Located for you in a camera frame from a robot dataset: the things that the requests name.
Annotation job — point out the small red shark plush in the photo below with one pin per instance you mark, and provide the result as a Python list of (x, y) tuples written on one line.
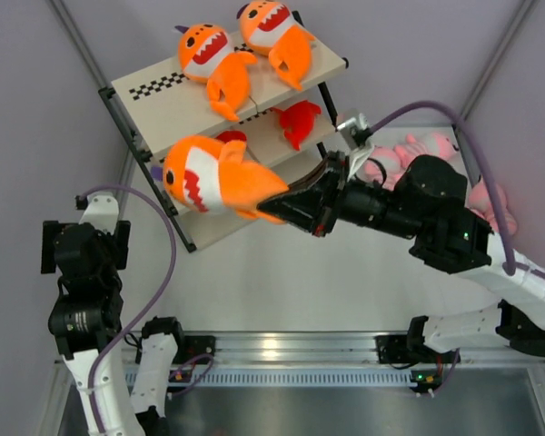
[(297, 121)]

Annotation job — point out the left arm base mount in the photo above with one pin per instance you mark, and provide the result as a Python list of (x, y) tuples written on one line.
[(193, 345)]

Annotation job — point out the pink striped plush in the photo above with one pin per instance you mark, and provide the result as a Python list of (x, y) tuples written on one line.
[(479, 201), (383, 167), (435, 144)]

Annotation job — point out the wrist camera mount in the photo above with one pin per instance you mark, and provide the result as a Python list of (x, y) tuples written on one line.
[(101, 210), (356, 132)]

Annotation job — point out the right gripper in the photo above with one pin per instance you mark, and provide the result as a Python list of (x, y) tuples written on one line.
[(283, 204)]

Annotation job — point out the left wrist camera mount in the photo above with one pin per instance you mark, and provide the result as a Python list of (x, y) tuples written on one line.
[(101, 210)]

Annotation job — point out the large red shark plush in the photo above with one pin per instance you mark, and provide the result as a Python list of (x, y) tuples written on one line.
[(231, 135)]

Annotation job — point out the orange shark plush face down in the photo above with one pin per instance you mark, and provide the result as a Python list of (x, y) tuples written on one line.
[(210, 176)]

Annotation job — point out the beige three-tier shelf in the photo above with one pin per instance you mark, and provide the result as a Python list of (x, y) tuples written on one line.
[(157, 106)]

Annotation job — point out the orange shark plush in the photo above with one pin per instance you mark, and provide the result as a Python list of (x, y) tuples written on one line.
[(206, 55)]

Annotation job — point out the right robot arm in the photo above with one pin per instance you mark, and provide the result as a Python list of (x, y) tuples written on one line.
[(427, 207)]

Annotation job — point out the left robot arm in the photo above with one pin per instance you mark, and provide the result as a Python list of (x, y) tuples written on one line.
[(85, 323)]

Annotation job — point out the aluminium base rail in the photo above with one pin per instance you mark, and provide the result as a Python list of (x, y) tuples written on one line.
[(312, 360)]

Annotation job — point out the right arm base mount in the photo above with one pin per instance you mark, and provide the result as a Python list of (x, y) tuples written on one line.
[(393, 349)]

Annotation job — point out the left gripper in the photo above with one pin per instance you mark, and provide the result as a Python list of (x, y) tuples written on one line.
[(120, 239)]

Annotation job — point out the orange shark plush facing up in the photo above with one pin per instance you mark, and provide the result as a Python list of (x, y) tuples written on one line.
[(269, 29)]

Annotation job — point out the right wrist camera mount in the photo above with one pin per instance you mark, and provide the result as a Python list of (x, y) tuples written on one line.
[(356, 132)]

